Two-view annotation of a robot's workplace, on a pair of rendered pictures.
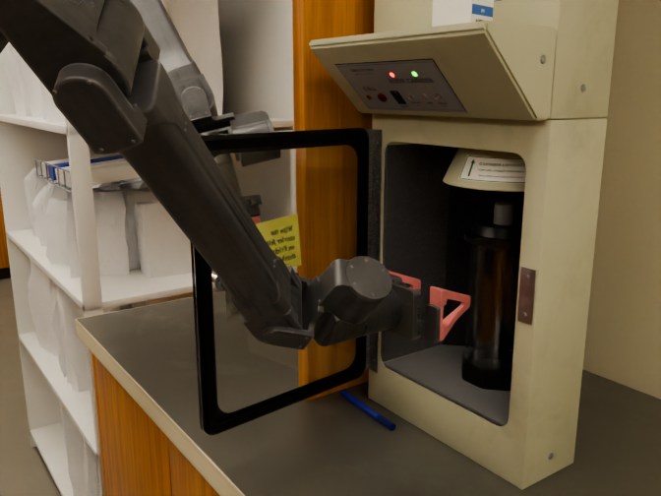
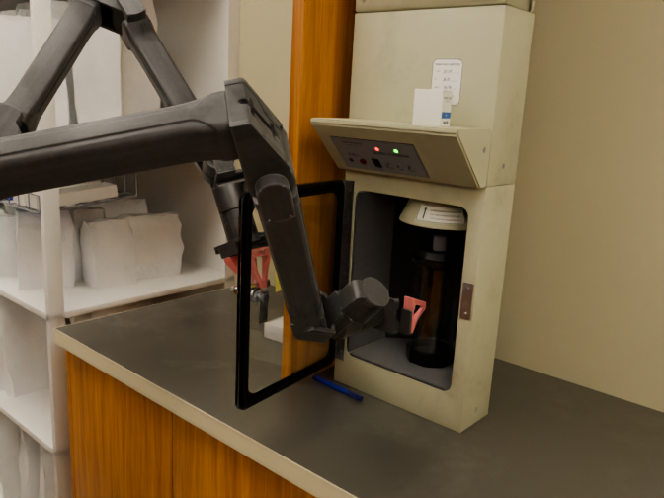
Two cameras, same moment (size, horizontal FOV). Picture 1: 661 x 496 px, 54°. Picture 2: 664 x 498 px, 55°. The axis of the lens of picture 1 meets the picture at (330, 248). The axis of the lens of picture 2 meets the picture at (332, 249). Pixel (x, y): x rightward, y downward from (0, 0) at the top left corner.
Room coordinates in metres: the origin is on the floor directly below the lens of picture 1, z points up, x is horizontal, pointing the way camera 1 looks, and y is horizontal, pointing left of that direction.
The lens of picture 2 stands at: (-0.27, 0.28, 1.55)
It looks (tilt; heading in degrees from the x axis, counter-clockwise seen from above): 13 degrees down; 346
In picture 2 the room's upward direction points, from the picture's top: 3 degrees clockwise
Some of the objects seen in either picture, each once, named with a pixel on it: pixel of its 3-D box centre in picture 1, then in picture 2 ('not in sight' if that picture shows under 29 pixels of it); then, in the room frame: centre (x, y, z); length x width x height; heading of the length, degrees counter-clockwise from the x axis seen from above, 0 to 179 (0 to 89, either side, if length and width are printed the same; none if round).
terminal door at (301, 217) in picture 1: (289, 274); (292, 288); (0.89, 0.06, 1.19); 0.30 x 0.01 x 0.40; 132
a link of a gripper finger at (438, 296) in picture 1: (436, 305); (404, 308); (0.80, -0.14, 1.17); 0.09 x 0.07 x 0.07; 124
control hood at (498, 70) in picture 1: (417, 76); (394, 150); (0.84, -0.11, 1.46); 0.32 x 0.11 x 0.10; 35
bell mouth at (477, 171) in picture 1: (507, 162); (444, 207); (0.91, -0.25, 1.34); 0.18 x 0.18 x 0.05
